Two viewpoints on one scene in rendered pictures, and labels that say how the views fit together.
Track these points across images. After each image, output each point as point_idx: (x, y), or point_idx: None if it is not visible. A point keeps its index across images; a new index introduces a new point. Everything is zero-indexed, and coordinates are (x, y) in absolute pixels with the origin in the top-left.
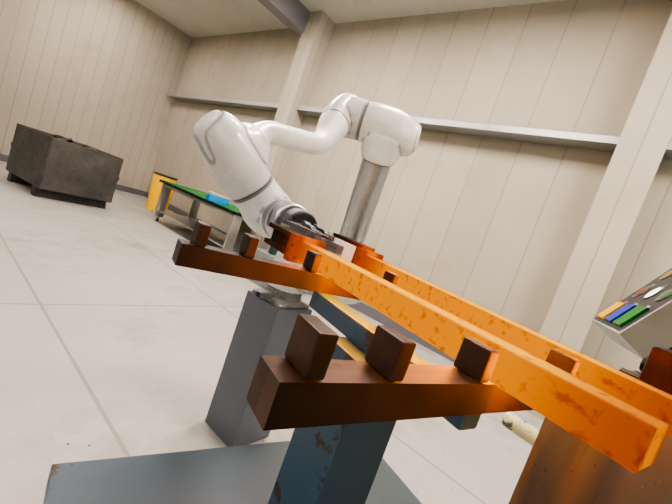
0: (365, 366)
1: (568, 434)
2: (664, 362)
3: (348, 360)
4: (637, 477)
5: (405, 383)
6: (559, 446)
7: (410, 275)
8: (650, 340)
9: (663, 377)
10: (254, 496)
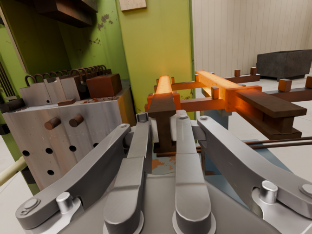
0: (240, 76)
1: (123, 116)
2: (112, 80)
3: (243, 76)
4: (127, 110)
5: (233, 76)
6: (124, 121)
7: (167, 87)
8: None
9: (113, 84)
10: (226, 185)
